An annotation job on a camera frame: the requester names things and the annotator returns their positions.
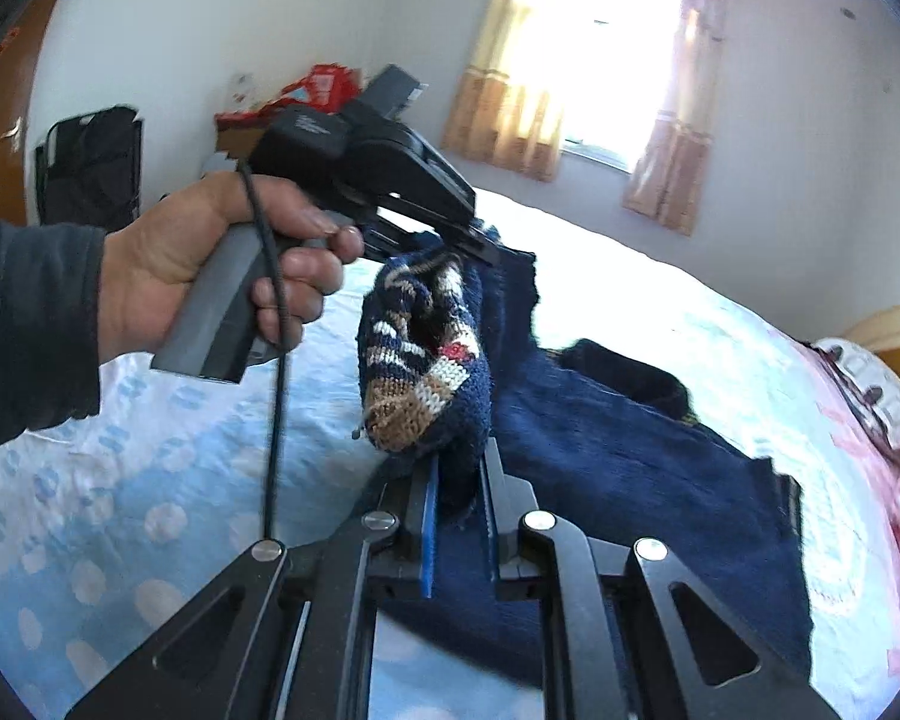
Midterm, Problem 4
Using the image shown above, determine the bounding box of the navy patterned knit sweater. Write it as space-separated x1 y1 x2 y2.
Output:
357 234 813 684

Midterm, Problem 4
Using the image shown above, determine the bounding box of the dark sleeve forearm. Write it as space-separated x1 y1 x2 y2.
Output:
0 223 105 445

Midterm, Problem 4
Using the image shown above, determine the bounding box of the person's left hand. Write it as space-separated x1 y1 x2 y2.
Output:
97 172 364 362

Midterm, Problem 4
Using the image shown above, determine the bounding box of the red bag on table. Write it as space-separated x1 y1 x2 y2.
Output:
214 64 362 130

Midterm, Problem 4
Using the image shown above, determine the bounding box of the brown wooden side table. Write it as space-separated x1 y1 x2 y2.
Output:
214 110 281 160

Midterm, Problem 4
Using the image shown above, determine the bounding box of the left beige window curtain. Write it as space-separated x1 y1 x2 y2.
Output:
442 0 582 182

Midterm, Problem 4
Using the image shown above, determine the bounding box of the beige window curtain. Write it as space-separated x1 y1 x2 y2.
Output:
622 0 733 236
442 0 582 182

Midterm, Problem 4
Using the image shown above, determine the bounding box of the light blue bed cover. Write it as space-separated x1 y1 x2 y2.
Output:
0 192 900 718

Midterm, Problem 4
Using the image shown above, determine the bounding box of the bright window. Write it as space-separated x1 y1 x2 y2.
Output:
500 0 681 172

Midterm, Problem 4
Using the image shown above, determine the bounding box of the black chair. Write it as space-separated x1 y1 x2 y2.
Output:
35 106 142 232

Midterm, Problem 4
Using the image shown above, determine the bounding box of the right beige window curtain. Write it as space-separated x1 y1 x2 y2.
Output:
622 0 733 236

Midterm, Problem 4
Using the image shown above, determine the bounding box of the white patterned pillow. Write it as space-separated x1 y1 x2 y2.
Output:
811 338 900 468

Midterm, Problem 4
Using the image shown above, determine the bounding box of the brown wooden door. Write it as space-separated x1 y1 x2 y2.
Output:
0 0 56 226

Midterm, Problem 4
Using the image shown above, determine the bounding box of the black cable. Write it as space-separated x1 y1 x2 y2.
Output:
235 156 291 545

